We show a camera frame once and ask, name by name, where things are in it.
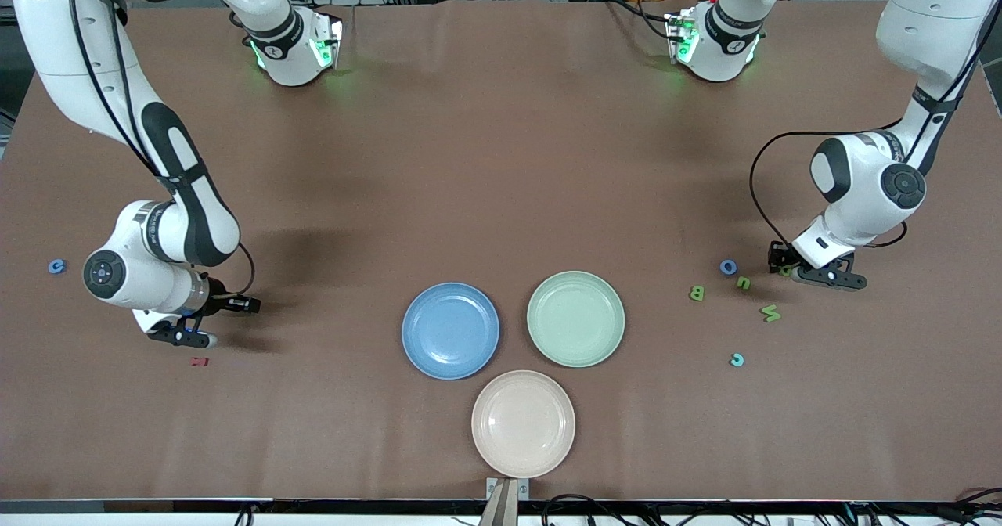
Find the beige plate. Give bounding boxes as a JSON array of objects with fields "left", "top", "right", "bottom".
[{"left": 471, "top": 369, "right": 576, "bottom": 480}]

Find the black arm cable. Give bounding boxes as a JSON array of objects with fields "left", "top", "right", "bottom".
[
  {"left": 67, "top": 0, "right": 257, "bottom": 300},
  {"left": 749, "top": 0, "right": 1002, "bottom": 249}
]

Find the brown table cover sheet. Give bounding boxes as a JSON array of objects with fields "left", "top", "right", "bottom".
[{"left": 0, "top": 0, "right": 1002, "bottom": 503}]

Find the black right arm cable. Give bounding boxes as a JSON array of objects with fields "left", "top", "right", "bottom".
[{"left": 67, "top": 0, "right": 257, "bottom": 300}]

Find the light green plate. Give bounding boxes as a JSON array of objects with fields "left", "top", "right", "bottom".
[{"left": 527, "top": 270, "right": 626, "bottom": 369}]

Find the metal mounting bracket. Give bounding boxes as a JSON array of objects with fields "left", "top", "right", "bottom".
[{"left": 479, "top": 477, "right": 531, "bottom": 526}]

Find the blue plate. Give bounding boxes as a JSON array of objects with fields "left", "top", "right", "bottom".
[{"left": 402, "top": 282, "right": 500, "bottom": 380}]

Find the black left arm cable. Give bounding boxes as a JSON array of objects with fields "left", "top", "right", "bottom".
[{"left": 749, "top": 0, "right": 1002, "bottom": 249}]

